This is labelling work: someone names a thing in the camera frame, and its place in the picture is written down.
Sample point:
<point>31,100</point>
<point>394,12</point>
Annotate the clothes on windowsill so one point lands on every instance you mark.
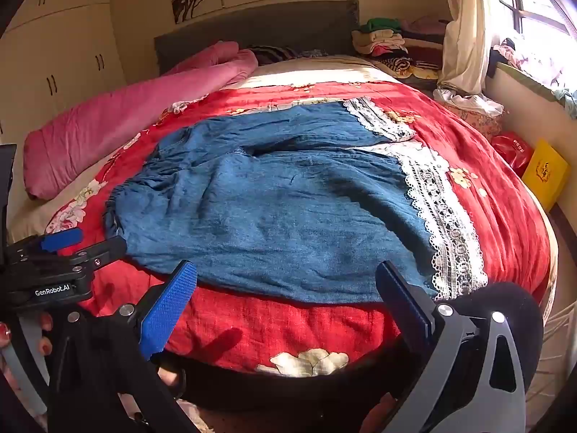
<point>536,63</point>

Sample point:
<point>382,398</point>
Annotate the person's left hand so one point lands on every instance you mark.
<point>45,329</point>

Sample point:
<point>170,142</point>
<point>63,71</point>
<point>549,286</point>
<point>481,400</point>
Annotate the grey bed headboard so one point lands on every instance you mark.
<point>252,27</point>

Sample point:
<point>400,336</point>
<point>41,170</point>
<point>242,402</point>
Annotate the red bag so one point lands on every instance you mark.
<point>511,149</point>

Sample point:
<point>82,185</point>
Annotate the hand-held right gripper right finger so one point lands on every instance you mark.
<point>401,302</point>

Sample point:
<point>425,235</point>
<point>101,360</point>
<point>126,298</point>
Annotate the blue denim pants lace trim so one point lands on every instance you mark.
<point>288,207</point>

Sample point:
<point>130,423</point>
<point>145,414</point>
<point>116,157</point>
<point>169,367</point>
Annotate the pink quilt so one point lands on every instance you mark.
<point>112,121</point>

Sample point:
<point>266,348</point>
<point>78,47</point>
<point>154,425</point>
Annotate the cream wardrobe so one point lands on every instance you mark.
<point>58,49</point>

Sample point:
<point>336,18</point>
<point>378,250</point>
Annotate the dark striped pillow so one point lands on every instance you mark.
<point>275,53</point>

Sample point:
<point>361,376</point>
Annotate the red floral blanket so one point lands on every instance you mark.
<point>473,153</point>

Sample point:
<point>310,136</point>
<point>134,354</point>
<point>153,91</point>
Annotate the yellow box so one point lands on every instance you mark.
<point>545,173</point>

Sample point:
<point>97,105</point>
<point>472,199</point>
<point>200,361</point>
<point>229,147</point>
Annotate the pile of folded clothes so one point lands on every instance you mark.
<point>396,49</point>

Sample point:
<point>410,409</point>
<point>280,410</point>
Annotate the window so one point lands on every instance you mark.
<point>541,4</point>

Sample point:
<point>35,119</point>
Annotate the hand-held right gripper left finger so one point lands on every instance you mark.
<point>169,306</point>

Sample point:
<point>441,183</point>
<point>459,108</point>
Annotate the cream curtain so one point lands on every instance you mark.
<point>469,31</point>

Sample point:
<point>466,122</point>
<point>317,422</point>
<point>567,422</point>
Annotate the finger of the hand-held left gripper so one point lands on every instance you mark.
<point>101,252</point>
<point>63,239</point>

